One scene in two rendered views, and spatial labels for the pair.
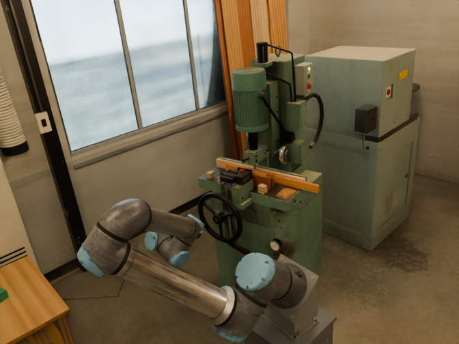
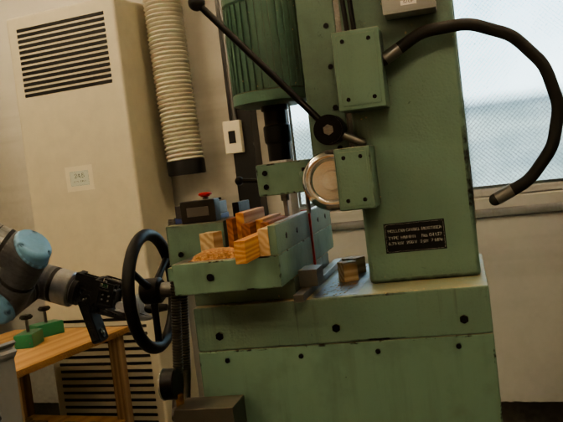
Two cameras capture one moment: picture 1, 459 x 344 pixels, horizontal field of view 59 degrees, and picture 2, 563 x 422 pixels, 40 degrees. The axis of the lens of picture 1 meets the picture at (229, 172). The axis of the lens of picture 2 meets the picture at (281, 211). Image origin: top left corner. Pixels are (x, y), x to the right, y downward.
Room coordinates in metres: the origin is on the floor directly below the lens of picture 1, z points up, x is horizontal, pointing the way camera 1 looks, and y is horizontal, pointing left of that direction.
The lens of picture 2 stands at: (1.30, -1.68, 1.05)
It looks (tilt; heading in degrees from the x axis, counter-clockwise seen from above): 3 degrees down; 63
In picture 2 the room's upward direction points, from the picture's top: 7 degrees counter-clockwise
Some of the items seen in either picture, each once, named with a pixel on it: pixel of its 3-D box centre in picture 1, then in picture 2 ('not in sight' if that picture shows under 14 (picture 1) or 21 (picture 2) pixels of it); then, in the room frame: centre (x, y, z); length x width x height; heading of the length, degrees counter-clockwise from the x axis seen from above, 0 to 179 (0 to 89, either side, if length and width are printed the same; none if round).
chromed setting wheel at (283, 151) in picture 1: (285, 153); (332, 180); (2.10, -0.32, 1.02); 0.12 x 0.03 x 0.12; 140
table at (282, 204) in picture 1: (245, 189); (245, 256); (2.00, -0.08, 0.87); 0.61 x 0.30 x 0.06; 50
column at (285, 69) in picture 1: (280, 118); (409, 103); (2.31, -0.33, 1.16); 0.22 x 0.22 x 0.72; 50
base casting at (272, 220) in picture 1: (268, 190); (352, 298); (2.18, -0.22, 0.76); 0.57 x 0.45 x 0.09; 140
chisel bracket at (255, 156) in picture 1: (256, 155); (291, 180); (2.10, -0.16, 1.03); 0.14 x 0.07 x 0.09; 140
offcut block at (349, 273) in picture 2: not in sight; (348, 270); (2.16, -0.25, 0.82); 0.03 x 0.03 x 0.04; 83
